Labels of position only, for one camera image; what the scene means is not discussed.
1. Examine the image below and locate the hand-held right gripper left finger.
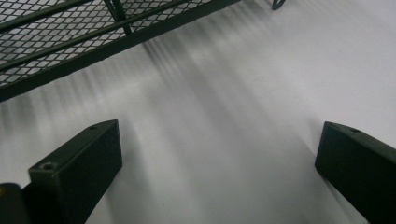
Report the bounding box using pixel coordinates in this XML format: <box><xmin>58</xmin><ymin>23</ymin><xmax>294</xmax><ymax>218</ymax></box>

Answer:
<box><xmin>21</xmin><ymin>119</ymin><xmax>123</xmax><ymax>224</ymax></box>

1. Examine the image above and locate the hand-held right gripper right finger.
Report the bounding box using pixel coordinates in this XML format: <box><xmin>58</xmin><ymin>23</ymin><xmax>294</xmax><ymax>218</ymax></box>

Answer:
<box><xmin>314</xmin><ymin>120</ymin><xmax>396</xmax><ymax>224</ymax></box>

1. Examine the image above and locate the black metal mesh rack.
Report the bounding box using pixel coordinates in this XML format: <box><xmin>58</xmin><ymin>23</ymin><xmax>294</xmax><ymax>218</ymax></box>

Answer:
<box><xmin>0</xmin><ymin>0</ymin><xmax>287</xmax><ymax>103</ymax></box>

